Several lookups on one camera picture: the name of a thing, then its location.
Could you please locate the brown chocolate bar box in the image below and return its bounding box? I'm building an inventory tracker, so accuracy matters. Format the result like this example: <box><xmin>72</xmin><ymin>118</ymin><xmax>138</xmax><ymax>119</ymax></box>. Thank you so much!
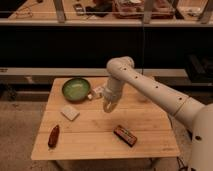
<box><xmin>114</xmin><ymin>125</ymin><xmax>137</xmax><ymax>147</ymax></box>

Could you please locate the white sponge block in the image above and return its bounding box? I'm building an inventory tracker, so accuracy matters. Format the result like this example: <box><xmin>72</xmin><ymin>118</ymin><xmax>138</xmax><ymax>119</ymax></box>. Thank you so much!
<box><xmin>61</xmin><ymin>105</ymin><xmax>80</xmax><ymax>121</ymax></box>

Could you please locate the black device on shelf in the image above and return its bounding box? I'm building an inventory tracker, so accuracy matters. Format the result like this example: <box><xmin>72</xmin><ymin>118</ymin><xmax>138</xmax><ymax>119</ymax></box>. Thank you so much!
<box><xmin>73</xmin><ymin>3</ymin><xmax>85</xmax><ymax>16</ymax></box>

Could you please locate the green bowl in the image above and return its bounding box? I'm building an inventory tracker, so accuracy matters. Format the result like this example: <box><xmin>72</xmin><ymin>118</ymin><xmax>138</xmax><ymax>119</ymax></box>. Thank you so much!
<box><xmin>62</xmin><ymin>78</ymin><xmax>91</xmax><ymax>102</ymax></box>

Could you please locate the tray of items on shelf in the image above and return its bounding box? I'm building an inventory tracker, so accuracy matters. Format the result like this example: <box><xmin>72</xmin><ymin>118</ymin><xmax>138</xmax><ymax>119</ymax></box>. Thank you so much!
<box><xmin>113</xmin><ymin>0</ymin><xmax>175</xmax><ymax>19</ymax></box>

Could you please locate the wooden table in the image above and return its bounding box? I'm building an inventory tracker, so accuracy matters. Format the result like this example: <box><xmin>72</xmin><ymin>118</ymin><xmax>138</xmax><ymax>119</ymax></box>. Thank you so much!
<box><xmin>31</xmin><ymin>78</ymin><xmax>179</xmax><ymax>160</ymax></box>

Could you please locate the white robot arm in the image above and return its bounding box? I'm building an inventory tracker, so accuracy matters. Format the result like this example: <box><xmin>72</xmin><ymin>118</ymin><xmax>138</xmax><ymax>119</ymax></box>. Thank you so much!
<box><xmin>103</xmin><ymin>57</ymin><xmax>213</xmax><ymax>171</ymax></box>

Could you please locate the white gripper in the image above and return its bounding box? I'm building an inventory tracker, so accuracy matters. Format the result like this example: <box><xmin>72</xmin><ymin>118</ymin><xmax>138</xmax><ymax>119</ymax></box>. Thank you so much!
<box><xmin>103</xmin><ymin>88</ymin><xmax>119</xmax><ymax>113</ymax></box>

